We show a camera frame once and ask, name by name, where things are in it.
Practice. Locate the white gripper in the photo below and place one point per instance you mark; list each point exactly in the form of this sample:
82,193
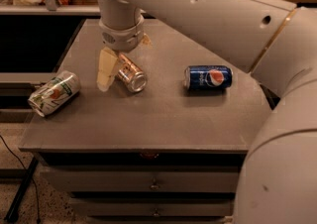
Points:
121,39

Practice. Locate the orange soda can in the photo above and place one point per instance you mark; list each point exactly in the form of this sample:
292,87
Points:
131,75

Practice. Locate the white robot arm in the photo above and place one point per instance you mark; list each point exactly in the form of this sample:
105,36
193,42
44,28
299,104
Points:
275,42

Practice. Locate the white green soda can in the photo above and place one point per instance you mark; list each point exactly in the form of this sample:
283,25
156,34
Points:
52,95

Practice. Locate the blue Pepsi can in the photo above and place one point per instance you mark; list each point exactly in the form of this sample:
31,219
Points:
207,77

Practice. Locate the grey drawer cabinet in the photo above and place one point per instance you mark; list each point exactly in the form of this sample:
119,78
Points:
164,127

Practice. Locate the upper drawer with knob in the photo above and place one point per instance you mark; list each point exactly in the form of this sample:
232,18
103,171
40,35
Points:
84,180

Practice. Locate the drawer with knob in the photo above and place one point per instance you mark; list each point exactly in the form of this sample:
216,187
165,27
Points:
152,207
84,180

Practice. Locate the lower drawer with knob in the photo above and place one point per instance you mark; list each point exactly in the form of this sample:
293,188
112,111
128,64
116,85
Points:
152,207

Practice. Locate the black left floor bar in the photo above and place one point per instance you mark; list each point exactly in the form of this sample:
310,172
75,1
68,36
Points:
25,176

